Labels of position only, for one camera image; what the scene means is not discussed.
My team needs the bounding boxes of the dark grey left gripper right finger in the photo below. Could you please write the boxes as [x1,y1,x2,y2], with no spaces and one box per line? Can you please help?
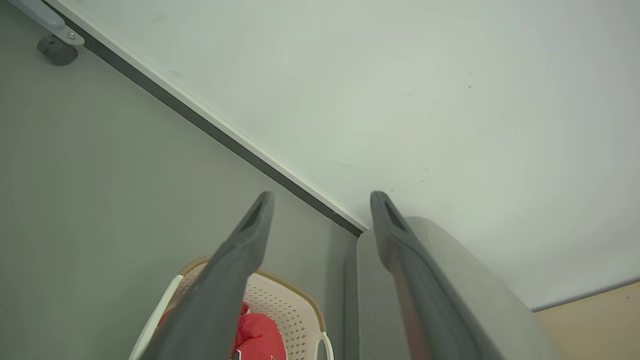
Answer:
[370,191,481,360]

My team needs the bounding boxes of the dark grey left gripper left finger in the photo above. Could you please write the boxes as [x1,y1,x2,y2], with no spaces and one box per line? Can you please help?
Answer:
[141,191,275,360]

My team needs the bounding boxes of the cream perforated laundry basket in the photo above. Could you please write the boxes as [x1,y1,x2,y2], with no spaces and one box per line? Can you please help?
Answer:
[129,256,335,360]

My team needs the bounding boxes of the black caster wheel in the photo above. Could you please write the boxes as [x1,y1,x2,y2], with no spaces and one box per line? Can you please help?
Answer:
[37,34,79,67]

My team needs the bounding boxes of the dark baseboard strip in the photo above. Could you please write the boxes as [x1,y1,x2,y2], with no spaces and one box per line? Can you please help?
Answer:
[42,0,368,238]

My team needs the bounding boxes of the grey fabric sofa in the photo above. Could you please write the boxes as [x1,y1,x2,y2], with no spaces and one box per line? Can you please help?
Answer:
[344,216,559,360]

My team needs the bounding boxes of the grey metal stand leg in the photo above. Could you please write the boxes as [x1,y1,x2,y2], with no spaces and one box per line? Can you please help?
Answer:
[7,0,85,47]

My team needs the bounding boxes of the red garment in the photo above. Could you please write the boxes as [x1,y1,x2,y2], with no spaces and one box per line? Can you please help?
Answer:
[159,301,289,360]

